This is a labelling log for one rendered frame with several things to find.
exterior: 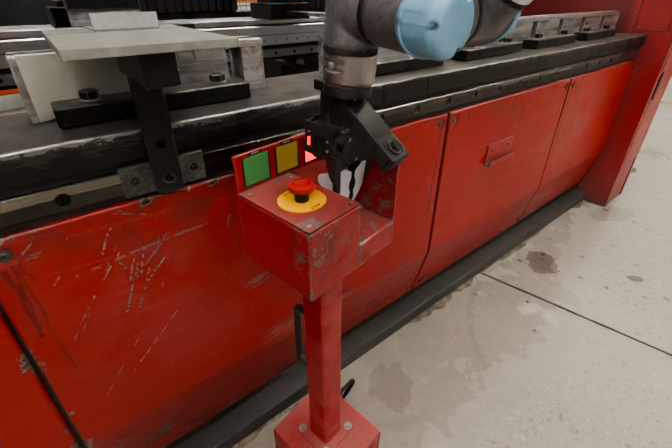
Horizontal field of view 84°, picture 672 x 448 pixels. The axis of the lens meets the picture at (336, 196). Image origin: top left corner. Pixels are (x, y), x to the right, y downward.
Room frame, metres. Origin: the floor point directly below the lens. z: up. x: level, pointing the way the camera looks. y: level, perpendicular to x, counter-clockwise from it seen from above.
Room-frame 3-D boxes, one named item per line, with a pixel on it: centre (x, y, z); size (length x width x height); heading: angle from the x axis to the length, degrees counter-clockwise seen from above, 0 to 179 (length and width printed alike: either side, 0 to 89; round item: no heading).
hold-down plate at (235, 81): (0.62, 0.29, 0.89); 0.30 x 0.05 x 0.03; 128
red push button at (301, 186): (0.47, 0.05, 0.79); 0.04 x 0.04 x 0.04
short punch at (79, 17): (0.64, 0.36, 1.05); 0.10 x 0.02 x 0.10; 128
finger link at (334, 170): (0.52, -0.01, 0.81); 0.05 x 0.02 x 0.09; 138
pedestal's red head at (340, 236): (0.51, 0.03, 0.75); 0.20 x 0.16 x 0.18; 138
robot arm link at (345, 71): (0.54, -0.02, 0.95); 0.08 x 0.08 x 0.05
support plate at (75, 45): (0.53, 0.27, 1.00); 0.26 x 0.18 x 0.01; 38
